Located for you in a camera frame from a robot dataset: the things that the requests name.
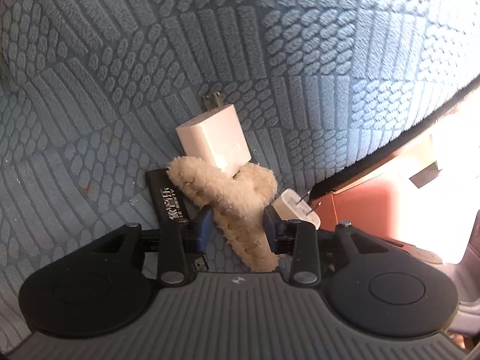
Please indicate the large white charger plug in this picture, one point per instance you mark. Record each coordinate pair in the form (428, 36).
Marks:
(216, 136)

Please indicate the small white charger plug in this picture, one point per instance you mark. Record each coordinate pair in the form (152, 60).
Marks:
(289, 205)

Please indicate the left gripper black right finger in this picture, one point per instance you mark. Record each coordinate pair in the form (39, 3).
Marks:
(298, 239)

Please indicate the pink cardboard box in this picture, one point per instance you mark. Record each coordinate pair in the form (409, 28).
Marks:
(425, 194)

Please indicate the black rectangular lighter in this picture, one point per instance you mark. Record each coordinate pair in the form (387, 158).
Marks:
(168, 202)

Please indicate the fluffy beige hair clip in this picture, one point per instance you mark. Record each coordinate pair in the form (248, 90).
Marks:
(238, 204)

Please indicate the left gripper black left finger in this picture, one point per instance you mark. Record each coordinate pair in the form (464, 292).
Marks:
(182, 248)

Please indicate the blue textured sofa cover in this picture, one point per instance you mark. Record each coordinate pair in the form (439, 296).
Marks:
(92, 92)

